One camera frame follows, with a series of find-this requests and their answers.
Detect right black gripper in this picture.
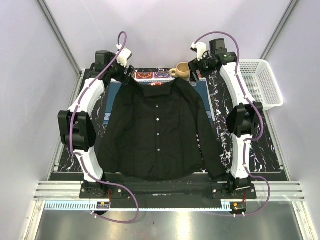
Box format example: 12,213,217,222
187,52,216,83

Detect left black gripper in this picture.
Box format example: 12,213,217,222
106,53,133,85

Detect black button shirt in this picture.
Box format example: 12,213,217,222
97,78,226,181

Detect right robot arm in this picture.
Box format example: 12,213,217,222
188,38,263,199

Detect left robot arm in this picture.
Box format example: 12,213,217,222
57,48,134,199

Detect tan ceramic mug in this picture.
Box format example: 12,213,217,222
168,62,191,81

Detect clear drinking glass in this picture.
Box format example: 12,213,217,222
189,75,198,87

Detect blue patterned placemat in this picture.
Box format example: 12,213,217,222
103,69,216,127

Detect red floral plate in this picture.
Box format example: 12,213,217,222
148,82,164,86

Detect white plastic basket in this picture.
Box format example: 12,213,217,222
239,59,284,111

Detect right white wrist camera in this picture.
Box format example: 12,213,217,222
190,42,207,61

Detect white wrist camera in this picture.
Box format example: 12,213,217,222
190,42,207,61
116,44,132,68

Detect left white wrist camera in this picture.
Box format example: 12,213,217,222
116,44,132,68

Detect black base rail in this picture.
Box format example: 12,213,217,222
79,174,257,210

